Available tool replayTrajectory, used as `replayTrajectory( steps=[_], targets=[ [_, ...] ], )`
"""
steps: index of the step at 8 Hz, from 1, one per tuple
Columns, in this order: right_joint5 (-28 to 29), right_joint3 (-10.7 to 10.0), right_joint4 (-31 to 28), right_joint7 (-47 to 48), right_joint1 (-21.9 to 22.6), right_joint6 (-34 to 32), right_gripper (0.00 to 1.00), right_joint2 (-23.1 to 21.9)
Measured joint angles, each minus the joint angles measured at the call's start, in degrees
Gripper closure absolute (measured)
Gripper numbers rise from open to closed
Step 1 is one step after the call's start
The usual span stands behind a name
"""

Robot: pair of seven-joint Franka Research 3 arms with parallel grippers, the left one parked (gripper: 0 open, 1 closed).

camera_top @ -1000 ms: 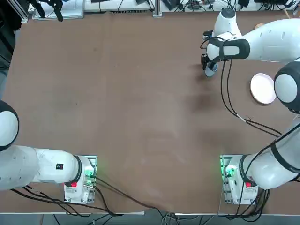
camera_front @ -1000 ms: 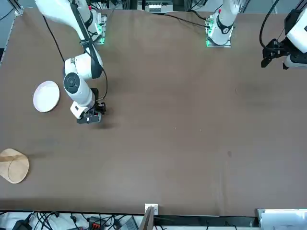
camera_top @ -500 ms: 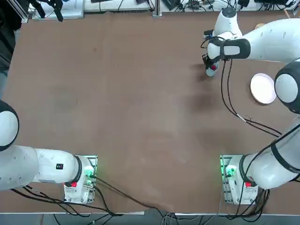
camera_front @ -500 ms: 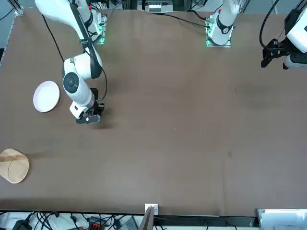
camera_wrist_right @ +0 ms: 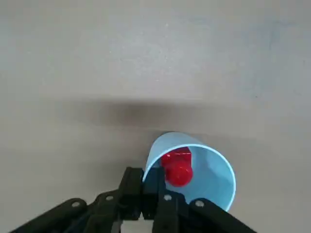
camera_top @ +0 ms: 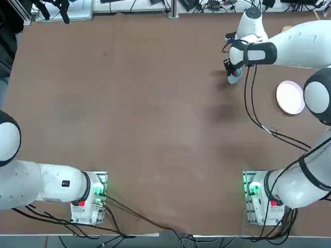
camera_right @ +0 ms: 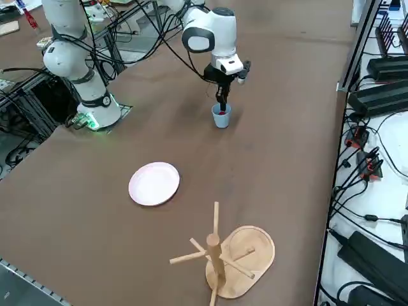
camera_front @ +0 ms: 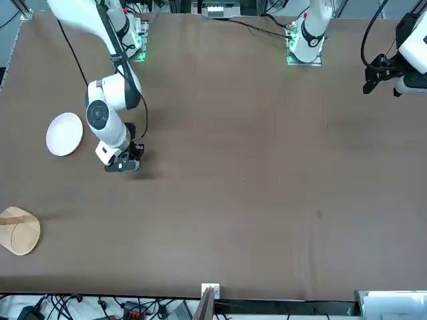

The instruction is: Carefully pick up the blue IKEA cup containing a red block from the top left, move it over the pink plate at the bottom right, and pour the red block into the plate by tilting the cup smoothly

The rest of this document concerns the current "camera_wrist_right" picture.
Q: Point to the red block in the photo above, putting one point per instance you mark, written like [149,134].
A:
[178,170]

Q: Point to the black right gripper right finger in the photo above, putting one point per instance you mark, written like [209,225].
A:
[155,184]

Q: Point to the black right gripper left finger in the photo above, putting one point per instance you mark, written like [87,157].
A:
[131,184]

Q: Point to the blue plastic cup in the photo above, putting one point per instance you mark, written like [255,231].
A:
[213,179]

